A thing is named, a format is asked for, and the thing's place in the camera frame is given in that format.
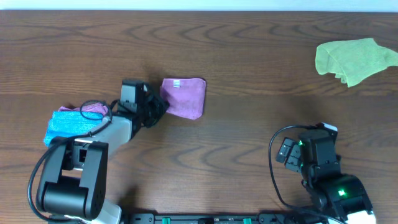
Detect purple cloth with label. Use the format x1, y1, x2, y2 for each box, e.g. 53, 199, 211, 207
160, 78, 206, 120

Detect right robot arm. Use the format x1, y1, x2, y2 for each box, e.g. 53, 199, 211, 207
275, 123, 377, 224

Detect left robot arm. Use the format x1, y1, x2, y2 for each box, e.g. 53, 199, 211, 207
27, 80, 169, 224

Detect folded purple cloth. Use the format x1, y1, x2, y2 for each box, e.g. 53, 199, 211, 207
58, 103, 108, 115

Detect folded blue cloth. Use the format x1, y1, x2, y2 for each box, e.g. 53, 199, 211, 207
44, 111, 103, 146

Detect green cloth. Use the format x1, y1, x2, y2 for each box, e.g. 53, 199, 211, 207
315, 38, 397, 87

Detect right black cable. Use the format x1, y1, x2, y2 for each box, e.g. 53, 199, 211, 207
267, 124, 346, 224

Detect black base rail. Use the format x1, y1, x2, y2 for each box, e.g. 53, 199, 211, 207
120, 213, 306, 224

